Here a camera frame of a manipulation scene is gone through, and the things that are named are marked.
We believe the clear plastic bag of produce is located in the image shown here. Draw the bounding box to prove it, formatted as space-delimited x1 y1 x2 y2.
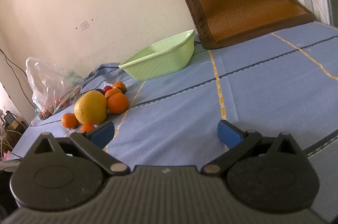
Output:
26 57 84 119

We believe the orange tomato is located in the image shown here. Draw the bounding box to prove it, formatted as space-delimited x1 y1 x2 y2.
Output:
113 81 127 94

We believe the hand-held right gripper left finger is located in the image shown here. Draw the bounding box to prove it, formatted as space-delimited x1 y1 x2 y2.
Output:
34 121 130 176

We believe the large yellow citrus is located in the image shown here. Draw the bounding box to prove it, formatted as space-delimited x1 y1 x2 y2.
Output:
74 91 108 125

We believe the grey power adapter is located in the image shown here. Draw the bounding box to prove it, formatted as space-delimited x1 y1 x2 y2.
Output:
4 111 16 124

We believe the cardboard box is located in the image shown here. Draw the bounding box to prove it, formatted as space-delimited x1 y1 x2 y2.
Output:
3 118 29 147

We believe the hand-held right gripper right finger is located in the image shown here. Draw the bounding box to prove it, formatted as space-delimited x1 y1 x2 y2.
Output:
202 120 304 176

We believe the black wall cable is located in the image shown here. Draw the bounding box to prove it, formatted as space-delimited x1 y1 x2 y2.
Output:
0 48 35 108

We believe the green plastic basin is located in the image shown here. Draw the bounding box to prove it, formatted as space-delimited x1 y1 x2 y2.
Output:
119 30 196 82

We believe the blue striped bed sheet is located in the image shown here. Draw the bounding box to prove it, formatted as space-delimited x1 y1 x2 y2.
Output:
14 21 338 224

